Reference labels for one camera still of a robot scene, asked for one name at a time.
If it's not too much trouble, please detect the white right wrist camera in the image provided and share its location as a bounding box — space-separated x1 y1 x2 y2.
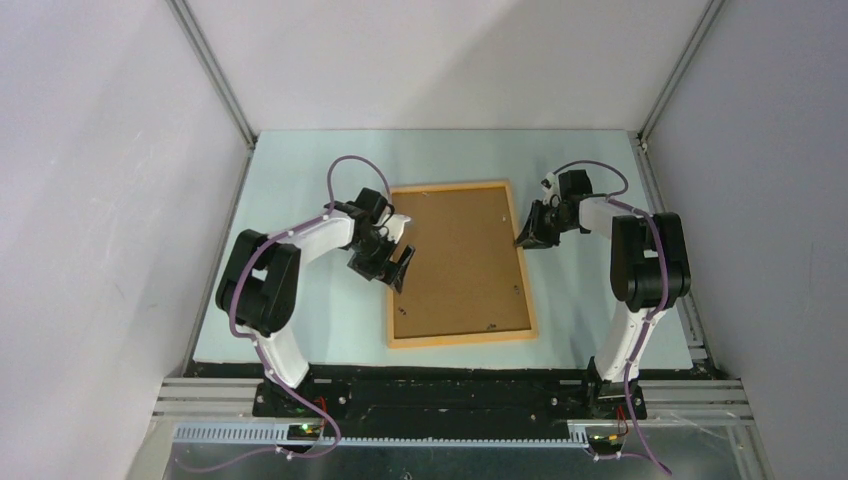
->
540 172 562 208

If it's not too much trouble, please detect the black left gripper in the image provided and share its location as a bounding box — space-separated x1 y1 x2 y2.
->
349 230 414 294

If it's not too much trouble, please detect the aluminium front rail frame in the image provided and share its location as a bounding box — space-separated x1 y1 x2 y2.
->
130 367 773 479

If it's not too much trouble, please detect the brown cardboard backing board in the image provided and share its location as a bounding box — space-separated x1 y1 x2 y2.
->
392 186 533 340

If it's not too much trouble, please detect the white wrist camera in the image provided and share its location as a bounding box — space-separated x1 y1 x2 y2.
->
377 212 412 244
540 172 562 208

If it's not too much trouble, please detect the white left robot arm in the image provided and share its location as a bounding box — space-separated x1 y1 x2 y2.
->
214 188 415 417

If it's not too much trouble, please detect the grey slotted cable duct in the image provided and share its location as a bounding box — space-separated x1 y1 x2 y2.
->
173 423 591 448

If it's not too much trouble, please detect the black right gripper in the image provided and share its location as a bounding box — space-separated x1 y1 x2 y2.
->
515 199 576 249

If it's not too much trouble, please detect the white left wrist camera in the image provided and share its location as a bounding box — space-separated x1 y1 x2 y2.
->
377 212 412 244

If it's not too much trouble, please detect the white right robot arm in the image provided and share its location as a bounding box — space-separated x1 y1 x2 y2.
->
514 161 691 418

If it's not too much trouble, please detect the orange wooden picture frame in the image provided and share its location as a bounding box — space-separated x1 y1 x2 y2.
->
385 179 540 350

